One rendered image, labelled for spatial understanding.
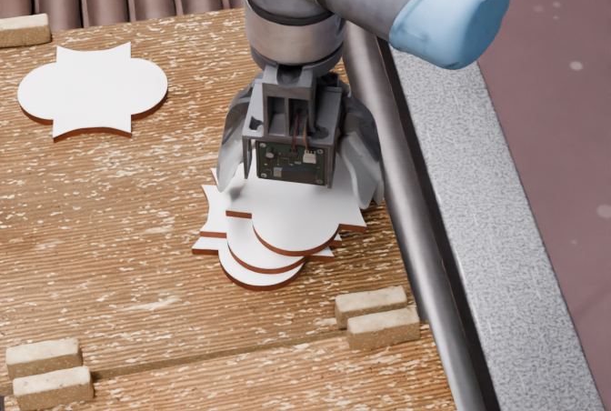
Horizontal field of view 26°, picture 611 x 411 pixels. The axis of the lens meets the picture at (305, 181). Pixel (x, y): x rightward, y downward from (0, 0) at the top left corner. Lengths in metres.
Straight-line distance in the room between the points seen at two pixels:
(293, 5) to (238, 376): 0.32
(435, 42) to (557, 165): 1.67
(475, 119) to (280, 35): 0.38
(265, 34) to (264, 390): 0.29
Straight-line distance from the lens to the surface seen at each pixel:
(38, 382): 1.06
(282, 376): 1.08
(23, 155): 1.25
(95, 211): 1.19
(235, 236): 1.13
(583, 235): 2.40
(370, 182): 1.11
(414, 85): 1.32
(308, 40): 0.95
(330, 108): 1.03
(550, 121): 2.58
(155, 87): 1.27
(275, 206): 1.14
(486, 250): 1.19
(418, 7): 0.85
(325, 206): 1.14
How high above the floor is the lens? 1.84
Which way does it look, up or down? 49 degrees down
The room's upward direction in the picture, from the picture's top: straight up
